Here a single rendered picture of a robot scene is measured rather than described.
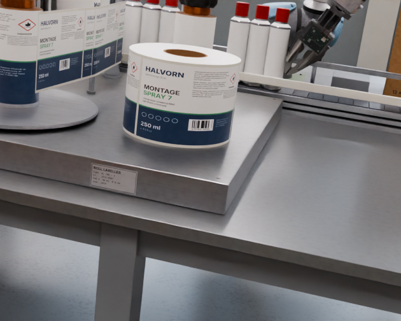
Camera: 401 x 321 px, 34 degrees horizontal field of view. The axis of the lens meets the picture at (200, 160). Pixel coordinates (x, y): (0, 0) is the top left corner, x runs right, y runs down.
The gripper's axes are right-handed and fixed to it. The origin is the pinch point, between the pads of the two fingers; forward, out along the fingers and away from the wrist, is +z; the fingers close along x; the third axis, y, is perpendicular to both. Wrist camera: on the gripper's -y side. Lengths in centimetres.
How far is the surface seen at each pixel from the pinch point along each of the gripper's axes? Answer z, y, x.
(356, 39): 32, -543, 36
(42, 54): 15, 59, -37
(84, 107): 20, 55, -26
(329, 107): 0.1, 5.9, 13.7
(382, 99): -9.6, 4.6, 22.3
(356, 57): 47, -543, 49
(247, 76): 7.2, 4.6, -7.3
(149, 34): 15.3, 2.8, -34.5
